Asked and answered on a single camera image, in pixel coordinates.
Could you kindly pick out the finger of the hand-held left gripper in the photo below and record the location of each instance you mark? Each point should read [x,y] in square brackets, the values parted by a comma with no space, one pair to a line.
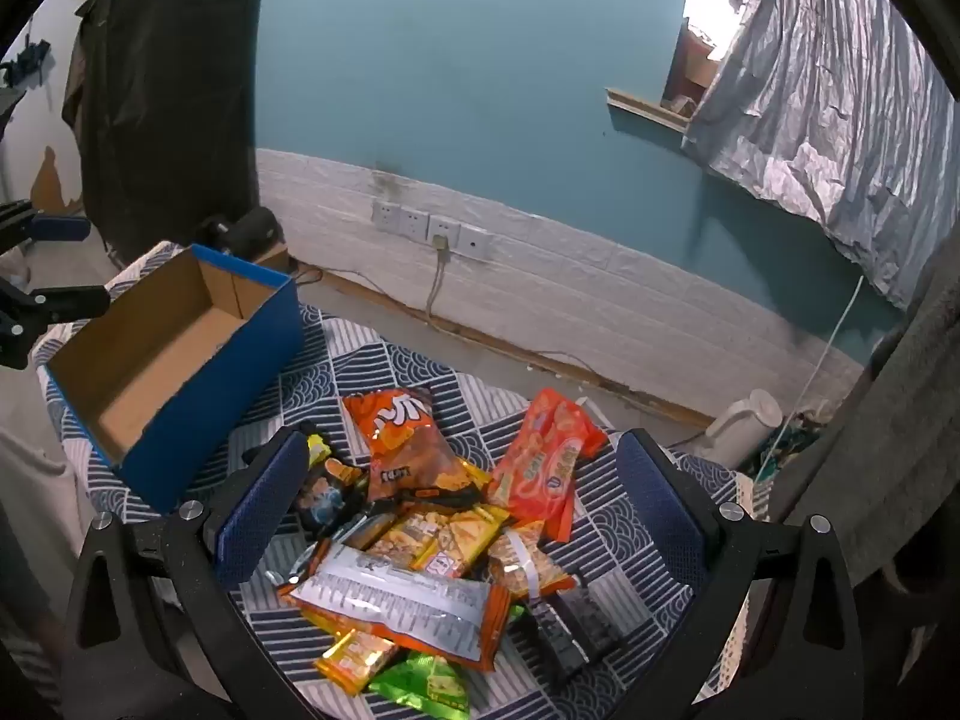
[67,301]
[60,228]

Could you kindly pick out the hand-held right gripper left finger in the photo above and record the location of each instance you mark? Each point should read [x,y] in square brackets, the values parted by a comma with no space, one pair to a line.
[262,510]

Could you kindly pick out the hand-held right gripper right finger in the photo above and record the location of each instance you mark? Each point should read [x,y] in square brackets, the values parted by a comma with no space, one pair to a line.
[660,510]

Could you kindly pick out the blue cardboard box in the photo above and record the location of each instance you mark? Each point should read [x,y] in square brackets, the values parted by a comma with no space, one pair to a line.
[150,360]

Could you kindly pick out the orange chip bag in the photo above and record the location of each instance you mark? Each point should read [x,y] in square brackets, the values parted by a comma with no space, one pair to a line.
[397,442]

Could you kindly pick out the silver packet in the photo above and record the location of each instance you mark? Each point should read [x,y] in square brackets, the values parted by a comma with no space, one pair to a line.
[397,600]

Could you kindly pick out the green snack bag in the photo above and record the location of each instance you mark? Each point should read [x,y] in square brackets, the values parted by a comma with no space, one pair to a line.
[420,686]

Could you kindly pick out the black snack packet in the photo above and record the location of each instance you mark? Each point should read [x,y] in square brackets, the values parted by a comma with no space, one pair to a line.
[322,499]

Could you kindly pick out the white kettle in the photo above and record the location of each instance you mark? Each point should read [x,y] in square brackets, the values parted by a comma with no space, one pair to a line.
[739,427]

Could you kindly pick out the orange red snack packet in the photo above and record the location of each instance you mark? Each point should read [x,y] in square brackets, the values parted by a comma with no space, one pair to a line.
[547,457]

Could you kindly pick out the yellow snack packet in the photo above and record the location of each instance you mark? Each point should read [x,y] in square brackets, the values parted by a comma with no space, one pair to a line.
[465,540]
[397,536]

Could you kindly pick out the clear peanut snack packet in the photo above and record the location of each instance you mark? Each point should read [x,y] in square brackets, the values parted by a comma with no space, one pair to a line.
[525,566]

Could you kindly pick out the black rectangular packet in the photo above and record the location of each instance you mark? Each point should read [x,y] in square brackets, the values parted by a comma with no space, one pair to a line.
[570,630]

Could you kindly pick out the black hanging cloth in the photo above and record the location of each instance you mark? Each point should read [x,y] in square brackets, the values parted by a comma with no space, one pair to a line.
[165,90]

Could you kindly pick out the small yellow orange packet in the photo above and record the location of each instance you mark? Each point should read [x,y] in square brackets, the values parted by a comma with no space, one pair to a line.
[352,660]

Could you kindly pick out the black bag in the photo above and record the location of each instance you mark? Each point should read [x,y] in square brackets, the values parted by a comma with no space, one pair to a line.
[247,229]

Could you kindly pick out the small brown cardboard box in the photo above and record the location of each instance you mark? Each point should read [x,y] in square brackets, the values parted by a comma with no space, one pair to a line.
[274,256]

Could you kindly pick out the navy white patterned mat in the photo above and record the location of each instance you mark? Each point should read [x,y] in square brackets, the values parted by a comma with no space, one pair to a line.
[450,397]

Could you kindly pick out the grey hanging cloth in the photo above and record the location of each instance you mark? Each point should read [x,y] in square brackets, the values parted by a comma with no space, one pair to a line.
[900,427]

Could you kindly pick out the wooden window ledge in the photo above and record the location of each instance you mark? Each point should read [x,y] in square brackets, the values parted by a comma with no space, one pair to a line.
[645,106]

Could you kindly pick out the brown board in window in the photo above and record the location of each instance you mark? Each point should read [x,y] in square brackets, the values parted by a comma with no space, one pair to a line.
[690,64]

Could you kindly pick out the silver foil curtain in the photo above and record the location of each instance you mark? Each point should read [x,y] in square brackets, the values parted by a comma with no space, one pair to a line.
[825,90]

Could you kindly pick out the dark wall hook rack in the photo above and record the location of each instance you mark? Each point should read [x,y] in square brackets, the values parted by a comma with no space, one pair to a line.
[26,60]

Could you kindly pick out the white wall socket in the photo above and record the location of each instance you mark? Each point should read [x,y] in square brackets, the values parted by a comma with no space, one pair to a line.
[442,227]
[388,216]
[475,240]
[413,223]

